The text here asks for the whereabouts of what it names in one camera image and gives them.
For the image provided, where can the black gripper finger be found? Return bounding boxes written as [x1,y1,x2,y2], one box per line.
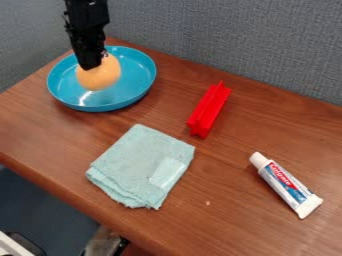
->
[69,31,106,71]

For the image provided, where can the white Colgate toothpaste tube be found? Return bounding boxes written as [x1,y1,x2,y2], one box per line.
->
[249,152,323,219]

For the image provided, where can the grey table leg bracket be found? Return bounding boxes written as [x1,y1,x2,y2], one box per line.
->
[80,226,129,256]

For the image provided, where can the light blue folded cloth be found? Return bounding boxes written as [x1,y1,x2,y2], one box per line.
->
[85,124,195,210]

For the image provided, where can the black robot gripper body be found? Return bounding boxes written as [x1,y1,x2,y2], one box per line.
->
[64,0,109,39]

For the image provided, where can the red star-shaped block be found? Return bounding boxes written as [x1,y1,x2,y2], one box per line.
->
[185,81,232,138]

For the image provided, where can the white object at corner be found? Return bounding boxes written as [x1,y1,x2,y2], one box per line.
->
[0,231,33,256]

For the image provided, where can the yellow foam ball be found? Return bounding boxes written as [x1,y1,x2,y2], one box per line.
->
[76,54,121,91]

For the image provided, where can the blue plastic plate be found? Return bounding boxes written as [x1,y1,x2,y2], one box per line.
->
[46,46,157,112]

